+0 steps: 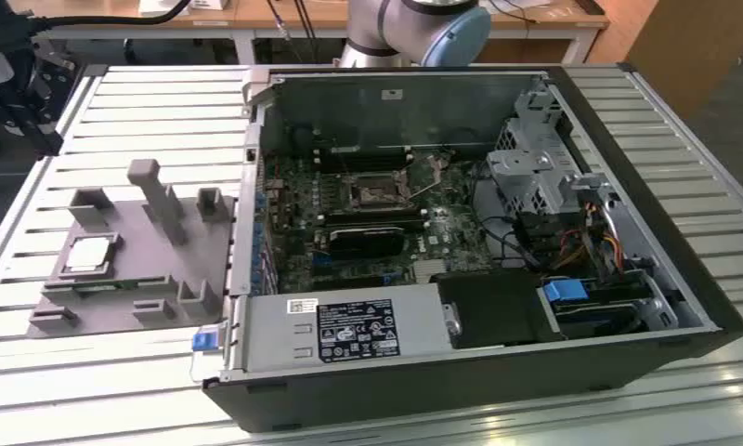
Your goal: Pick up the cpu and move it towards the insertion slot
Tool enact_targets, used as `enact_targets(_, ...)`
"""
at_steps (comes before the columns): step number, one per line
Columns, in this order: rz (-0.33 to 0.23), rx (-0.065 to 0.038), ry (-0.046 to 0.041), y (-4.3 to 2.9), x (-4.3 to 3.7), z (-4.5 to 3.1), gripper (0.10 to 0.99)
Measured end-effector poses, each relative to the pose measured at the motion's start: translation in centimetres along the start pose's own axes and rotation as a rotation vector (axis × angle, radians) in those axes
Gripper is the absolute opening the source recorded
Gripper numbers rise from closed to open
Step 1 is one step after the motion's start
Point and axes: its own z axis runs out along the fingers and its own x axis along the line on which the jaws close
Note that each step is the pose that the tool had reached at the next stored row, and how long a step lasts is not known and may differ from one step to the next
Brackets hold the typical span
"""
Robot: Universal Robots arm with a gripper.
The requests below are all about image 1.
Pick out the black open PC case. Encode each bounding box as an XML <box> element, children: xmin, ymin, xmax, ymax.
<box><xmin>200</xmin><ymin>62</ymin><xmax>743</xmax><ymax>422</ymax></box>

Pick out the grey parts rack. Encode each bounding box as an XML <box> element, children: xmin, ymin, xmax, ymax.
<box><xmin>27</xmin><ymin>158</ymin><xmax>240</xmax><ymax>341</ymax></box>

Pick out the green motherboard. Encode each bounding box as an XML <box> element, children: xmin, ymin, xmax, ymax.
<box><xmin>257</xmin><ymin>151</ymin><xmax>499</xmax><ymax>296</ymax></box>

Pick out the green RAM stick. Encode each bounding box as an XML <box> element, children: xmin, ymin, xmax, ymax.
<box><xmin>77</xmin><ymin>277</ymin><xmax>169</xmax><ymax>296</ymax></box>

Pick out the hard disk in blue carrier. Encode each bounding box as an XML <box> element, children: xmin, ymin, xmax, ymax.
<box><xmin>540</xmin><ymin>276</ymin><xmax>656</xmax><ymax>341</ymax></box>

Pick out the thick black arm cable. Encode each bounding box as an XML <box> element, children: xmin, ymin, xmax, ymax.
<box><xmin>28</xmin><ymin>0</ymin><xmax>188</xmax><ymax>34</ymax></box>

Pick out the thin metal locking lever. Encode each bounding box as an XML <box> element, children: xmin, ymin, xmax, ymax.
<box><xmin>408</xmin><ymin>174</ymin><xmax>452</xmax><ymax>202</ymax></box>

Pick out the wooden cabinet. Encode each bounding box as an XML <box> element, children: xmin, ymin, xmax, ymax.
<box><xmin>587</xmin><ymin>0</ymin><xmax>743</xmax><ymax>123</ymax></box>

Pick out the black RAM slot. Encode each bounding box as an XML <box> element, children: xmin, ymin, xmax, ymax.
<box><xmin>312</xmin><ymin>147</ymin><xmax>411</xmax><ymax>162</ymax></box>
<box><xmin>325</xmin><ymin>216</ymin><xmax>424</xmax><ymax>230</ymax></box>
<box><xmin>325</xmin><ymin>208</ymin><xmax>423</xmax><ymax>222</ymax></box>
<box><xmin>313</xmin><ymin>159</ymin><xmax>412</xmax><ymax>174</ymax></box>

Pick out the metal socket cover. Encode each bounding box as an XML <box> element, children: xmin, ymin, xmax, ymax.
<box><xmin>401</xmin><ymin>151</ymin><xmax>459</xmax><ymax>196</ymax></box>

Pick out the blue case latch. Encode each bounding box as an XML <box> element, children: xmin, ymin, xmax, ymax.
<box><xmin>191</xmin><ymin>326</ymin><xmax>225</xmax><ymax>353</ymax></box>

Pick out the silver square CPU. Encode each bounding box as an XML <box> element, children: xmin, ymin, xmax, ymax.
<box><xmin>63</xmin><ymin>237</ymin><xmax>117</xmax><ymax>271</ymax></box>

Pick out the silver chipset heat sink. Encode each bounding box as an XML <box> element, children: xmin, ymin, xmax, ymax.
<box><xmin>411</xmin><ymin>259</ymin><xmax>449</xmax><ymax>283</ymax></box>

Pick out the silver metal disk bay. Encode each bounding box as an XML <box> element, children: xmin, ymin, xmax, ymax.
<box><xmin>485</xmin><ymin>86</ymin><xmax>583</xmax><ymax>216</ymax></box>

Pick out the CPU socket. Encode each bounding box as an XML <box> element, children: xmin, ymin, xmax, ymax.
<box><xmin>343</xmin><ymin>172</ymin><xmax>420</xmax><ymax>211</ymax></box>

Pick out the wooden desk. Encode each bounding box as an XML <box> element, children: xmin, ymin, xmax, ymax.
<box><xmin>29</xmin><ymin>0</ymin><xmax>612</xmax><ymax>66</ymax></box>

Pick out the yellow red wire bundle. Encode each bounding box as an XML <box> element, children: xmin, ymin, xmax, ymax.
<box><xmin>548</xmin><ymin>199</ymin><xmax>629</xmax><ymax>281</ymax></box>

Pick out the black plastic shroud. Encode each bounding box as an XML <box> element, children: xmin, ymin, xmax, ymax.
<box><xmin>435</xmin><ymin>270</ymin><xmax>563</xmax><ymax>350</ymax></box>

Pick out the black wire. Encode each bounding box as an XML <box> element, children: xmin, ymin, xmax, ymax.
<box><xmin>479</xmin><ymin>211</ymin><xmax>548</xmax><ymax>272</ymax></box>

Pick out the black graphics card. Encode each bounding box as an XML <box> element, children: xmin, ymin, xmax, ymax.
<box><xmin>327</xmin><ymin>226</ymin><xmax>407</xmax><ymax>262</ymax></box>

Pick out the grey power supply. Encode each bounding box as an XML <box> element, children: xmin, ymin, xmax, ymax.
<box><xmin>221</xmin><ymin>289</ymin><xmax>455</xmax><ymax>374</ymax></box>

